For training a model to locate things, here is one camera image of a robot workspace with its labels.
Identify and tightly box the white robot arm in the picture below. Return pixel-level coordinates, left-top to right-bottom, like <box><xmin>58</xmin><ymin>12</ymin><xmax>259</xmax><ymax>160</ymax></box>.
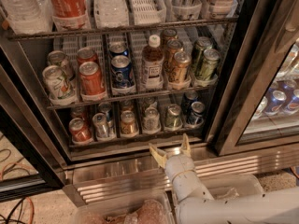
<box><xmin>149</xmin><ymin>135</ymin><xmax>299</xmax><ymax>224</ymax></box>

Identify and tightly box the right clear plastic bin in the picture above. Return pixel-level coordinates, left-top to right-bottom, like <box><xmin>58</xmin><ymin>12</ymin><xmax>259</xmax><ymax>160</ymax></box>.
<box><xmin>171</xmin><ymin>173</ymin><xmax>265</xmax><ymax>203</ymax></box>

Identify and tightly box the blue pepsi can rear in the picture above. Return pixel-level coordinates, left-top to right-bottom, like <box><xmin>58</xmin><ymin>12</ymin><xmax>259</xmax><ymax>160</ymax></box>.
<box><xmin>109</xmin><ymin>42</ymin><xmax>129</xmax><ymax>58</ymax></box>

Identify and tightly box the green can bottom shelf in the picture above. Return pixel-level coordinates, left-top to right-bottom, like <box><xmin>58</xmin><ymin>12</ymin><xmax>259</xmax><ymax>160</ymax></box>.
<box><xmin>165</xmin><ymin>104</ymin><xmax>182</xmax><ymax>129</ymax></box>

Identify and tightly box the blue pepsi can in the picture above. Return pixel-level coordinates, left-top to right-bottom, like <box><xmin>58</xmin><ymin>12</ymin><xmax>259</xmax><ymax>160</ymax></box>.
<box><xmin>109</xmin><ymin>42</ymin><xmax>129</xmax><ymax>58</ymax></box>
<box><xmin>111</xmin><ymin>55</ymin><xmax>134</xmax><ymax>89</ymax></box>

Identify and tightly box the white 7up can front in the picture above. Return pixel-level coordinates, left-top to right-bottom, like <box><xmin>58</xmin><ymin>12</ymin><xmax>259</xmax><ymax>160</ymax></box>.
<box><xmin>42</xmin><ymin>65</ymin><xmax>74</xmax><ymax>100</ymax></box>

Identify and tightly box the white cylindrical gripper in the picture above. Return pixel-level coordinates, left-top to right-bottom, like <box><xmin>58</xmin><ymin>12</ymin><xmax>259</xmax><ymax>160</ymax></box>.
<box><xmin>149</xmin><ymin>133</ymin><xmax>195</xmax><ymax>181</ymax></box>

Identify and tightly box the white empty shelf tray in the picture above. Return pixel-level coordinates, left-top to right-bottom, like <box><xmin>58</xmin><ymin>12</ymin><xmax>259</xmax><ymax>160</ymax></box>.
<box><xmin>129</xmin><ymin>0</ymin><xmax>166</xmax><ymax>25</ymax></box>

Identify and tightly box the clear water bottle left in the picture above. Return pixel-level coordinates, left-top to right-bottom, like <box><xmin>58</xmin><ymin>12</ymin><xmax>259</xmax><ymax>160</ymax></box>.
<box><xmin>1</xmin><ymin>0</ymin><xmax>52</xmax><ymax>35</ymax></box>

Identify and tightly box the fridge glass door right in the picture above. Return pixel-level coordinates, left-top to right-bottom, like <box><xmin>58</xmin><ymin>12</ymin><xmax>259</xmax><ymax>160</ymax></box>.
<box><xmin>217</xmin><ymin>0</ymin><xmax>299</xmax><ymax>155</ymax></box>

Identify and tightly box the orange cable on floor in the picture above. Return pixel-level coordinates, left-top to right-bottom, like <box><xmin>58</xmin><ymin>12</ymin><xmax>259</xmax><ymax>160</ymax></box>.
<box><xmin>0</xmin><ymin>147</ymin><xmax>36</xmax><ymax>224</ymax></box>

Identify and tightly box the clear plastic bin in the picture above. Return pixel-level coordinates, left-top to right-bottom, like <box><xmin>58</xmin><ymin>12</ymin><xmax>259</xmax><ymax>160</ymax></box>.
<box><xmin>171</xmin><ymin>173</ymin><xmax>265</xmax><ymax>203</ymax></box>
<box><xmin>68</xmin><ymin>190</ymin><xmax>176</xmax><ymax>224</ymax></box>

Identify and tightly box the clear water bottle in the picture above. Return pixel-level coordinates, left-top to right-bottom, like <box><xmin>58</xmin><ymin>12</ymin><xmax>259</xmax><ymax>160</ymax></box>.
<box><xmin>93</xmin><ymin>0</ymin><xmax>129</xmax><ymax>28</ymax></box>
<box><xmin>1</xmin><ymin>0</ymin><xmax>52</xmax><ymax>35</ymax></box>

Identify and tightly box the green can middle rear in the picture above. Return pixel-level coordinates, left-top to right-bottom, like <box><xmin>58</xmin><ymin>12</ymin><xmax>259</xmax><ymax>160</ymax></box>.
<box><xmin>191</xmin><ymin>36</ymin><xmax>213</xmax><ymax>72</ymax></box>

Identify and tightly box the red coke can front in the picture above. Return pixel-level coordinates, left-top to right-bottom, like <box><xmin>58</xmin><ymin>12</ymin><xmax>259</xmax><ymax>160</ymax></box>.
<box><xmin>79</xmin><ymin>62</ymin><xmax>106</xmax><ymax>95</ymax></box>

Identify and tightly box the clear water bottle centre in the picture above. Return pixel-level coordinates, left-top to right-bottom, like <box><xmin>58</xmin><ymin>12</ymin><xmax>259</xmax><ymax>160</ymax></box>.
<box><xmin>93</xmin><ymin>0</ymin><xmax>129</xmax><ymax>28</ymax></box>

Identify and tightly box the orange can middle front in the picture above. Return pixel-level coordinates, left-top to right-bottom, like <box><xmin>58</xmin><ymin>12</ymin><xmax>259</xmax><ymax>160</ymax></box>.
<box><xmin>168</xmin><ymin>51</ymin><xmax>192</xmax><ymax>83</ymax></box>

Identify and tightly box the blue can bottom front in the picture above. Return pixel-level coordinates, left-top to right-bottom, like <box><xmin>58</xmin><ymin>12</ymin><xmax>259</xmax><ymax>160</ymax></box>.
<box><xmin>187</xmin><ymin>102</ymin><xmax>205</xmax><ymax>125</ymax></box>

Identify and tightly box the orange can middle rear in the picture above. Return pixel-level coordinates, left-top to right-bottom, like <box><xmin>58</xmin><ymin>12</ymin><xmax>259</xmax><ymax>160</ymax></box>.
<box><xmin>160</xmin><ymin>28</ymin><xmax>178</xmax><ymax>46</ymax></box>

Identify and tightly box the left clear plastic bin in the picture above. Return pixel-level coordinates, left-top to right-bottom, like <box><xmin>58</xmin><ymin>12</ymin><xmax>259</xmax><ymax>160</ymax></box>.
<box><xmin>68</xmin><ymin>190</ymin><xmax>176</xmax><ymax>224</ymax></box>

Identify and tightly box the white can middle rear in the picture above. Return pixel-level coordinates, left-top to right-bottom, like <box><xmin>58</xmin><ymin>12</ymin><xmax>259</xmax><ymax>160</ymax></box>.
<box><xmin>48</xmin><ymin>50</ymin><xmax>75</xmax><ymax>80</ymax></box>

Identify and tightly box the silver white can bottom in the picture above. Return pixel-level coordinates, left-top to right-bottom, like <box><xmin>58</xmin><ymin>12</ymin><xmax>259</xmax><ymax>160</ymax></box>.
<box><xmin>144</xmin><ymin>107</ymin><xmax>160</xmax><ymax>132</ymax></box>

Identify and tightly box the blue can bottom rear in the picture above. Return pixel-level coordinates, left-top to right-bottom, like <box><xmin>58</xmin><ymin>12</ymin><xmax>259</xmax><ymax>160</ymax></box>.
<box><xmin>181</xmin><ymin>91</ymin><xmax>198</xmax><ymax>115</ymax></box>

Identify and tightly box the red coke can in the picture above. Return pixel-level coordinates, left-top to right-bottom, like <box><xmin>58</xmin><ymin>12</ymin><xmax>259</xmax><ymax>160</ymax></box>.
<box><xmin>77</xmin><ymin>47</ymin><xmax>98</xmax><ymax>65</ymax></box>
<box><xmin>79</xmin><ymin>62</ymin><xmax>106</xmax><ymax>95</ymax></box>

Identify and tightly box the blue pepsi can front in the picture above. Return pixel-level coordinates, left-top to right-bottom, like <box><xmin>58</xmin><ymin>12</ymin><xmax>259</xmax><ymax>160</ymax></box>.
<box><xmin>111</xmin><ymin>55</ymin><xmax>134</xmax><ymax>89</ymax></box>

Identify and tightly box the silver can bottom front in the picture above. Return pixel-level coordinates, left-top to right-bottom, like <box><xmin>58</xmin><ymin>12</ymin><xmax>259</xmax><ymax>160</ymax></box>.
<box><xmin>93</xmin><ymin>113</ymin><xmax>109</xmax><ymax>138</ymax></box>

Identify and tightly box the red coke can rear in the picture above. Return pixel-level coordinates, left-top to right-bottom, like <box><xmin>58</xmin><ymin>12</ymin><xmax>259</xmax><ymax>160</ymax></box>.
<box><xmin>77</xmin><ymin>47</ymin><xmax>98</xmax><ymax>65</ymax></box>

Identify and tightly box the gold can bottom front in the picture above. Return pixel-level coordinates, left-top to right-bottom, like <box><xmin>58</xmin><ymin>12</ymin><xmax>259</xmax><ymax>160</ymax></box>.
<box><xmin>121</xmin><ymin>110</ymin><xmax>137</xmax><ymax>134</ymax></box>

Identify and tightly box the orange can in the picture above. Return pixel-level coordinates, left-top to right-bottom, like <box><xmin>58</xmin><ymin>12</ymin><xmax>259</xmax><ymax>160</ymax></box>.
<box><xmin>168</xmin><ymin>51</ymin><xmax>192</xmax><ymax>83</ymax></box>
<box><xmin>160</xmin><ymin>28</ymin><xmax>178</xmax><ymax>46</ymax></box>
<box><xmin>164</xmin><ymin>39</ymin><xmax>184</xmax><ymax>73</ymax></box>

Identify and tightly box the red can bottom front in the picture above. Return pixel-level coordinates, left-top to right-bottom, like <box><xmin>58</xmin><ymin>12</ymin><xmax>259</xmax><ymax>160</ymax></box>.
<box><xmin>68</xmin><ymin>118</ymin><xmax>92</xmax><ymax>142</ymax></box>

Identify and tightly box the tea bottle white cap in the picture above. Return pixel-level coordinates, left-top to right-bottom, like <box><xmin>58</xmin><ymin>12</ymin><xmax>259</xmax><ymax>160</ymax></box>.
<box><xmin>142</xmin><ymin>35</ymin><xmax>164</xmax><ymax>86</ymax></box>

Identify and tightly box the green can middle front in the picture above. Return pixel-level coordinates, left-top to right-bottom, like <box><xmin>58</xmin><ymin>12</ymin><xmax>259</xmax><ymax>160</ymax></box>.
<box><xmin>195</xmin><ymin>49</ymin><xmax>221</xmax><ymax>81</ymax></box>

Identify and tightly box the red coke bottle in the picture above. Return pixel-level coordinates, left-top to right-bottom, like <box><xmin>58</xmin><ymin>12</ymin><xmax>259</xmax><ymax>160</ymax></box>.
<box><xmin>50</xmin><ymin>0</ymin><xmax>86</xmax><ymax>19</ymax></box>

